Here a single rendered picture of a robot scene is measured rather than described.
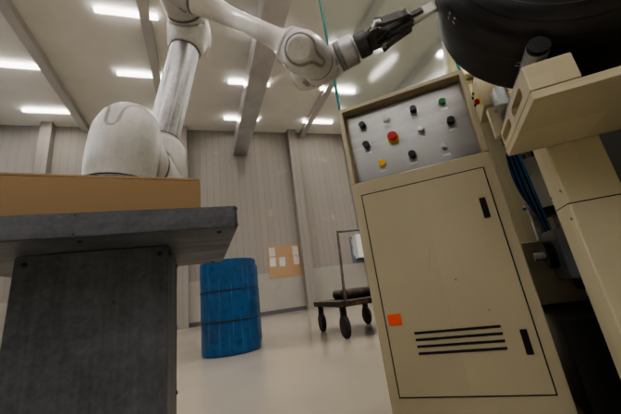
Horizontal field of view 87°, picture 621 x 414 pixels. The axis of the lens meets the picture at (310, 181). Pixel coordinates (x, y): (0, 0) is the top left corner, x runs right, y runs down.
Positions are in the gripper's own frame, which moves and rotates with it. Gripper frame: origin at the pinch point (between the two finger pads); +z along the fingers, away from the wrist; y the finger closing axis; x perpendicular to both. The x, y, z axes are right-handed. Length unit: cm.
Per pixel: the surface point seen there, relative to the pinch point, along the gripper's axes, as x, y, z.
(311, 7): -563, 487, -82
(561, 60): 35.3, -10.7, 14.9
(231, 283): 15, 220, -233
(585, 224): 65, 26, 16
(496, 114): 27.4, 23.8, 9.9
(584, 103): 42.3, -1.4, 18.3
